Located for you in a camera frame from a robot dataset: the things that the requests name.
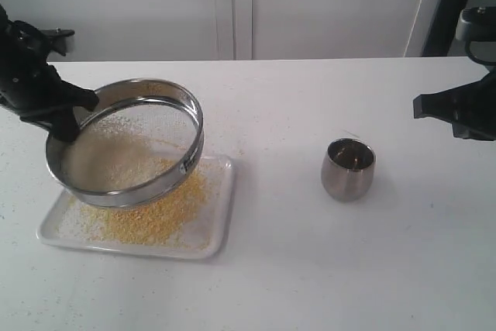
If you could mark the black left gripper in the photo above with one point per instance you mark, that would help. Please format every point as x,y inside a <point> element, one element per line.
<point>25,83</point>

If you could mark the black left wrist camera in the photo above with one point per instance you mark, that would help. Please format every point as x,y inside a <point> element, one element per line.
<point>54,38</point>

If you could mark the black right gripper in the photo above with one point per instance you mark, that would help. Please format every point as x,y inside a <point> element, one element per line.
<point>471,105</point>

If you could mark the stainless steel cup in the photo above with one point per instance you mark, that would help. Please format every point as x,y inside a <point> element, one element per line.
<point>347,170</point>

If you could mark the round steel sieve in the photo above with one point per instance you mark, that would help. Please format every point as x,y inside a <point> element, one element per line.
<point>170,106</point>

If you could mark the yellow grain mixture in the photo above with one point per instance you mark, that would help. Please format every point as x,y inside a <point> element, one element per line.
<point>116,153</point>

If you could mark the white rectangular tray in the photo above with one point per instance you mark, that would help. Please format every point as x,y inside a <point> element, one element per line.
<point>46,232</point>

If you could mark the yellow millet on tray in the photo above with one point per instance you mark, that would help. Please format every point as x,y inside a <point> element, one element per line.
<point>180,219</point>

